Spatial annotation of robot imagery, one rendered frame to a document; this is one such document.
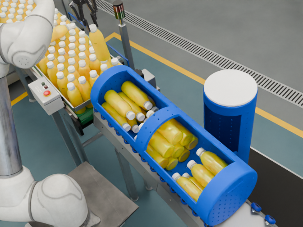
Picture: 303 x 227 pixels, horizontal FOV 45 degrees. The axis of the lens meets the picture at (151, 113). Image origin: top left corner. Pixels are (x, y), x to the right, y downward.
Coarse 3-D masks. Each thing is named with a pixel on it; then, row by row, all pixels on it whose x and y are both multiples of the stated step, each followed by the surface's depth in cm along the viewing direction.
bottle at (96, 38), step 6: (96, 30) 184; (90, 36) 185; (96, 36) 184; (102, 36) 187; (96, 42) 186; (102, 42) 188; (96, 48) 189; (102, 48) 190; (96, 54) 193; (102, 54) 192; (108, 54) 195; (102, 60) 195
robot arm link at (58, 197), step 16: (48, 176) 140; (64, 176) 138; (32, 192) 138; (48, 192) 133; (64, 192) 133; (80, 192) 141; (32, 208) 136; (48, 208) 133; (64, 208) 134; (80, 208) 140; (64, 224) 140; (80, 224) 146
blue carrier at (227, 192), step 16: (96, 80) 184; (112, 80) 191; (128, 80) 198; (144, 80) 183; (96, 96) 183; (160, 96) 172; (160, 112) 161; (176, 112) 163; (144, 128) 160; (192, 128) 174; (144, 144) 160; (208, 144) 168; (224, 160) 163; (240, 160) 145; (192, 176) 170; (224, 176) 136; (240, 176) 136; (256, 176) 147; (176, 192) 154; (208, 192) 137; (224, 192) 135; (240, 192) 146; (192, 208) 147; (208, 208) 136; (224, 208) 145; (208, 224) 144
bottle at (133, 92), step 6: (126, 84) 190; (132, 84) 190; (126, 90) 188; (132, 90) 186; (138, 90) 186; (132, 96) 186; (138, 96) 183; (144, 96) 183; (138, 102) 183; (144, 102) 182
